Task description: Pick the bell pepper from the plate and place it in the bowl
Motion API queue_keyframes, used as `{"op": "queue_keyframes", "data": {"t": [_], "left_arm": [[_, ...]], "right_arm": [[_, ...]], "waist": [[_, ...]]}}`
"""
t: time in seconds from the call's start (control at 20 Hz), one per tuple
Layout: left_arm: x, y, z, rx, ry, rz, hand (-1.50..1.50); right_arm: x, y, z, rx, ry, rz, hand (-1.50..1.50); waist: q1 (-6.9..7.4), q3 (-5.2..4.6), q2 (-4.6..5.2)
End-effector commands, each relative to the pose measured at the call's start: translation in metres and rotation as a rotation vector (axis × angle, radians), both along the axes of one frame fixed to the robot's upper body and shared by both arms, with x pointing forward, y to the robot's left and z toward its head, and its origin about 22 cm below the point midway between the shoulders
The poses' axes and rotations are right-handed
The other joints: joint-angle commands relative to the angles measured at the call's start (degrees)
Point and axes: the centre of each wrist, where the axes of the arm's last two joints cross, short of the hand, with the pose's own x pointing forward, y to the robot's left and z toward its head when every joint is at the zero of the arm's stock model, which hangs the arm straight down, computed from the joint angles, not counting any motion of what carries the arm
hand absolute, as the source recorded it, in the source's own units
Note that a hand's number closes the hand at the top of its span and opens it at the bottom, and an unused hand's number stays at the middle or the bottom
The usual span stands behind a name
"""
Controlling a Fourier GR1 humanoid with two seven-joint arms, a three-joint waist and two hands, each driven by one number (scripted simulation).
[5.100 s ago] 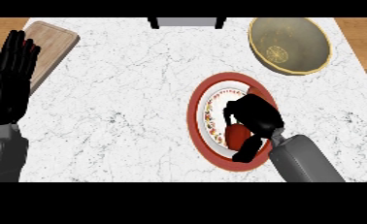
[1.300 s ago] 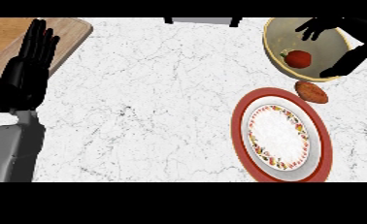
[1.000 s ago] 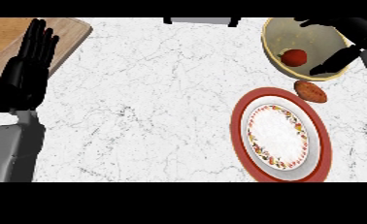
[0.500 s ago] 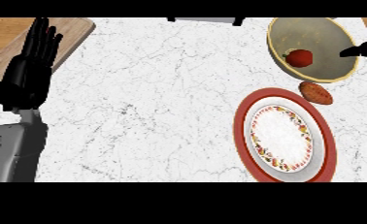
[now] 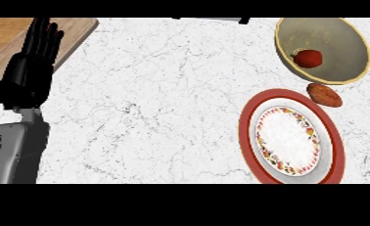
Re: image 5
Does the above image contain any yellow-rimmed grey bowl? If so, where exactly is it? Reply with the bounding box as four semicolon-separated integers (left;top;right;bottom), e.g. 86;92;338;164
274;18;370;86

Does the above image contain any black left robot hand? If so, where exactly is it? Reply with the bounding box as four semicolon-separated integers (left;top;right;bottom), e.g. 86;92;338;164
0;17;65;111

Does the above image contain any red bell pepper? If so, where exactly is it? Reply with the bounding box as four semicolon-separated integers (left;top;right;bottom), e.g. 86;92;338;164
289;49;324;69

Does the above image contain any wooden cutting board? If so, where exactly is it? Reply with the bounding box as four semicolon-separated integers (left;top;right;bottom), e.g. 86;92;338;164
0;18;99;71

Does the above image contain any brown potato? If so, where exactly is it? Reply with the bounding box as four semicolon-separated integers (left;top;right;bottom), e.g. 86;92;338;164
306;82;343;109

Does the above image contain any red-rimmed patterned plate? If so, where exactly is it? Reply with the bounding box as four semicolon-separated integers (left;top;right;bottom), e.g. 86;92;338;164
237;88;346;185

